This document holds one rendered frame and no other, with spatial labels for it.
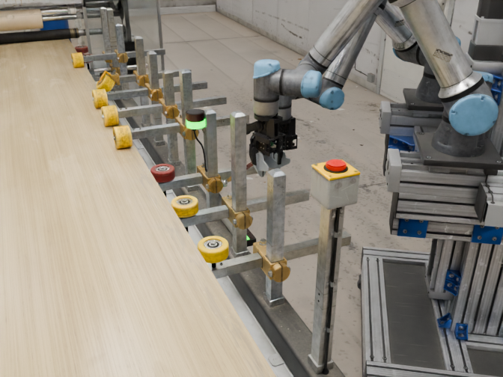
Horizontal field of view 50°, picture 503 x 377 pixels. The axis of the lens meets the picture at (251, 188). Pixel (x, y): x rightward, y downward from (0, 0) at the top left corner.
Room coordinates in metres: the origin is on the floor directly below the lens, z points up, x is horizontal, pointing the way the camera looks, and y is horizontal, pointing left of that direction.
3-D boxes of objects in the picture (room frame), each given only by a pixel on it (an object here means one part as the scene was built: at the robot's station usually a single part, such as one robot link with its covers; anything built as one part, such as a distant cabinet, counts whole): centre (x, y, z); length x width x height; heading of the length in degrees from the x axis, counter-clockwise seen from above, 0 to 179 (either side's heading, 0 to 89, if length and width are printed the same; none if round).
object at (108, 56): (3.07, 0.74, 0.95); 0.50 x 0.04 x 0.04; 113
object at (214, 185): (1.67, 0.15, 0.85); 0.14 x 0.06 x 0.05; 23
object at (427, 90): (1.98, -0.70, 1.09); 0.15 x 0.15 x 0.10
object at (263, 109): (1.51, -0.05, 1.16); 0.08 x 0.08 x 0.05
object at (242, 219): (1.44, 0.05, 0.84); 0.14 x 0.06 x 0.05; 23
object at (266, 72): (1.51, -0.05, 1.24); 0.09 x 0.08 x 0.11; 75
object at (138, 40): (2.57, 0.53, 0.91); 0.04 x 0.04 x 0.48; 23
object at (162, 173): (1.62, 0.30, 0.85); 0.08 x 0.08 x 0.11
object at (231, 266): (1.24, -0.08, 0.82); 0.44 x 0.03 x 0.04; 113
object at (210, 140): (1.65, 0.14, 0.86); 0.04 x 0.04 x 0.48; 23
